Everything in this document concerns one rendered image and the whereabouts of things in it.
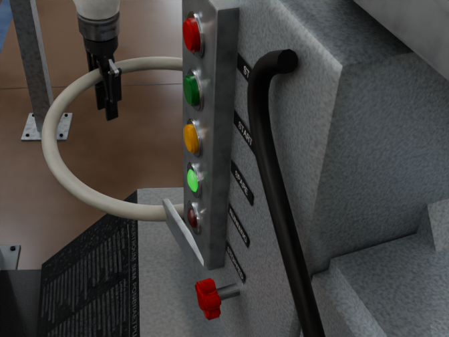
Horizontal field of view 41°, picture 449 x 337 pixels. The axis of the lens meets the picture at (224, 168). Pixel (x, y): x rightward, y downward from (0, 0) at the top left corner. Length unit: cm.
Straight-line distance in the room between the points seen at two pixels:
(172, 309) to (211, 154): 61
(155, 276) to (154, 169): 148
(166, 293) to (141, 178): 147
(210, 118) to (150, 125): 233
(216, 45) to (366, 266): 19
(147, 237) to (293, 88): 85
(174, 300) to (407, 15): 88
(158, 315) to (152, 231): 20
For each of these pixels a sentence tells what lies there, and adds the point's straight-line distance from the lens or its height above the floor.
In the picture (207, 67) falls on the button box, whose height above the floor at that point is 146.
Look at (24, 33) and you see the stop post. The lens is 256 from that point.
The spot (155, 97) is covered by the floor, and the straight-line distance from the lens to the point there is 299.
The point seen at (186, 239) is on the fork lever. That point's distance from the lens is 98.
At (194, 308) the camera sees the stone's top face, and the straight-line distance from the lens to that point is 107.
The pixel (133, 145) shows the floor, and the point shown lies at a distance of 269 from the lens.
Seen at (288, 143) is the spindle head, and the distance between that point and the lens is 39.
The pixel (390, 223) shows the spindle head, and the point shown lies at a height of 140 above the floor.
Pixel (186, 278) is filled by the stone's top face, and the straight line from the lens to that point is 111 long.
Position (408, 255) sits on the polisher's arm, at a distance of 44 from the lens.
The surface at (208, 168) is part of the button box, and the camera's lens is 51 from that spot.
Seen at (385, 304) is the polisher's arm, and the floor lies 139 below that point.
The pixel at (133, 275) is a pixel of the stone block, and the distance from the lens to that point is 114.
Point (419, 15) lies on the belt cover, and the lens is 26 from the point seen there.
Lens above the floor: 170
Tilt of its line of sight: 41 degrees down
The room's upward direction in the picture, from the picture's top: 3 degrees clockwise
